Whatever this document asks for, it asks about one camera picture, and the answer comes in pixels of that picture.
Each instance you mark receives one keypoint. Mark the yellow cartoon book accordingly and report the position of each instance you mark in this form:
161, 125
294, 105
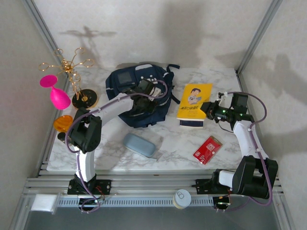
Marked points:
194, 95

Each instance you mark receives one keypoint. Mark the navy blue book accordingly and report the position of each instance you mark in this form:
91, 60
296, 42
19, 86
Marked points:
192, 124

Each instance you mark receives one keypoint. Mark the navy blue backpack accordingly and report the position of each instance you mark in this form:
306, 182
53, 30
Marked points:
120, 88

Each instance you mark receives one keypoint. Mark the red card packet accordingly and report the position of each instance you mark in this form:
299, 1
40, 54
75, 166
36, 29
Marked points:
207, 151

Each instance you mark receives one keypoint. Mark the light blue glasses case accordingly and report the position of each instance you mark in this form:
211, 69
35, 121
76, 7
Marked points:
139, 145

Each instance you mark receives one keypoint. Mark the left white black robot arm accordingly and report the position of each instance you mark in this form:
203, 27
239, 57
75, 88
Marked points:
86, 134

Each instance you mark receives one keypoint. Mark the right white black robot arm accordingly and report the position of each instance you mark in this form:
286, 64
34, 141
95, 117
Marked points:
249, 143

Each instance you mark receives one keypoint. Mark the pink plastic goblet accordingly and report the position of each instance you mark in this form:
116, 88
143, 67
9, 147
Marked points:
60, 98

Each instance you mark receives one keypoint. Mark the orange plastic dish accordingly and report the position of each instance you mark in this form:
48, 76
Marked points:
61, 123

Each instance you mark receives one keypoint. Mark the black controller board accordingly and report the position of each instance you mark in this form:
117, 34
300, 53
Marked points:
90, 203
221, 203

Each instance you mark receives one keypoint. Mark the tin can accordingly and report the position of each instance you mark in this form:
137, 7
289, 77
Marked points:
182, 197

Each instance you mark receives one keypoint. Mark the white foam block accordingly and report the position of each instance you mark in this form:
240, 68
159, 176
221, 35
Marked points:
43, 202

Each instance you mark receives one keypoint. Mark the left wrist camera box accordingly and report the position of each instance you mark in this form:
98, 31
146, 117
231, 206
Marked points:
157, 92

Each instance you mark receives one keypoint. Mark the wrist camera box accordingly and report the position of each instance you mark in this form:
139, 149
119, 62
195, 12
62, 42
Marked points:
157, 92
223, 95

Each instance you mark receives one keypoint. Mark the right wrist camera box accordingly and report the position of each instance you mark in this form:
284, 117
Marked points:
223, 95

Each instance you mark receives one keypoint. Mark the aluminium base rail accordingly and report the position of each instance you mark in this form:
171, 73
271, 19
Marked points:
153, 185

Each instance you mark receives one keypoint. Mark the aluminium frame post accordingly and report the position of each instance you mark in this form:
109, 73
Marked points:
263, 24
37, 18

